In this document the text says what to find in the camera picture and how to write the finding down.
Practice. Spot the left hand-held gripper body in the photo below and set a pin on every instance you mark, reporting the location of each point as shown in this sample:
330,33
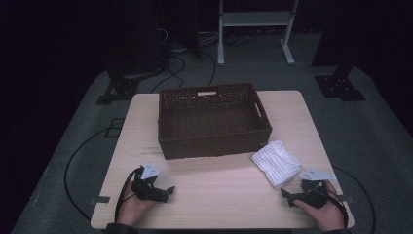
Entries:
146,190

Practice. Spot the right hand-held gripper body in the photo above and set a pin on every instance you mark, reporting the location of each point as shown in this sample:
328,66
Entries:
313,195

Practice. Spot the white knitted cloth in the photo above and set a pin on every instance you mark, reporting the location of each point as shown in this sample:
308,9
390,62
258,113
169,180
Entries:
276,162

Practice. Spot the brown wicker basket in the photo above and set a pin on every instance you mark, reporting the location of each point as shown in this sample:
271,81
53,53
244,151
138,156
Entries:
211,130

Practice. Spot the person's right hand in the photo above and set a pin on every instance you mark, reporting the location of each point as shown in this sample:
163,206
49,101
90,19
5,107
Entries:
328,217

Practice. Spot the grey tape strip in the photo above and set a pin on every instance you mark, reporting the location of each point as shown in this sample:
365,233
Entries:
348,199
99,200

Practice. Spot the black stand base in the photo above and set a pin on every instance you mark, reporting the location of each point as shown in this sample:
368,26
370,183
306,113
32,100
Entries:
339,87
120,89

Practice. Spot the white metal stand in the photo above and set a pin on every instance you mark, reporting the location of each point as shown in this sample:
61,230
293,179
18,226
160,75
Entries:
220,48

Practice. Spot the dark equipment rack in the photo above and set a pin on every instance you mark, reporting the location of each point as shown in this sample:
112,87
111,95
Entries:
139,39

